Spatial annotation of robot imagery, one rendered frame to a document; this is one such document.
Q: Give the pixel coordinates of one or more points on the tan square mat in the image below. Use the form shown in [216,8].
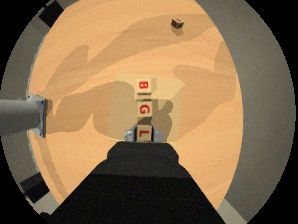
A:
[166,97]

